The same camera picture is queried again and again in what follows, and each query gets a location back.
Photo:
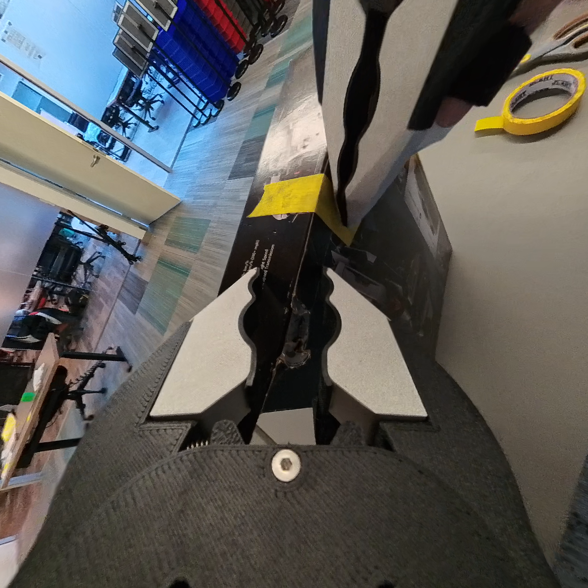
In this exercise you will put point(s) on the black lego box silver car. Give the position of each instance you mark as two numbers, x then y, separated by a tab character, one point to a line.
285	257

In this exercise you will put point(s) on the person's right hand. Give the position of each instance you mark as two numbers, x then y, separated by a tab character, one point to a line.
454	112

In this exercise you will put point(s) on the wooden desk with black legs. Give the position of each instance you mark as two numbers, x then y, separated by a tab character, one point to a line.
36	390

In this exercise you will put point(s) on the black tripod stand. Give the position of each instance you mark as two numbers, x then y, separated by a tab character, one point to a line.
105	239

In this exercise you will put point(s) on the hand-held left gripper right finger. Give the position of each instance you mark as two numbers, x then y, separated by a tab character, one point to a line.
372	367

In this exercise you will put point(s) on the yellow tape roll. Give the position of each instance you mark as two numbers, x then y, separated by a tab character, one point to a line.
551	120

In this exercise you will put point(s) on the red bin cart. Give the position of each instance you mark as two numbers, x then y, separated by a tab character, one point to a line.
220	18

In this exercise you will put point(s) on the yellow tape strip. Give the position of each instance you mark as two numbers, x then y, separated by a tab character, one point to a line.
289	195

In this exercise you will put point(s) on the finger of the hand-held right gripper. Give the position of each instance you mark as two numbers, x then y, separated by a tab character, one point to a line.
337	59
404	55

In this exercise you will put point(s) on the white cabinet with key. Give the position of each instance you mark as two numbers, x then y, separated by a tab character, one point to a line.
92	156

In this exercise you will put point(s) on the red black gaming chair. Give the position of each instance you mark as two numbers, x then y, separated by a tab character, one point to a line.
41	321

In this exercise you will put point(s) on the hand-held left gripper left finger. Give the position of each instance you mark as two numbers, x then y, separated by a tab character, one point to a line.
206	363

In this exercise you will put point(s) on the row of grey metal frames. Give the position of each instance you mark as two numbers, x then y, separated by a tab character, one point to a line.
138	32

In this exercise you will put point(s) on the black office chair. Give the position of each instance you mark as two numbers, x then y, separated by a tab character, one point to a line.
87	395

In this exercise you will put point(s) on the black grey scissors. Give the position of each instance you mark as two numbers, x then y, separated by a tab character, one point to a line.
546	51

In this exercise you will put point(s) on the blue bin cart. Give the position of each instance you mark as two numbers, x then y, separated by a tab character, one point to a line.
193	41

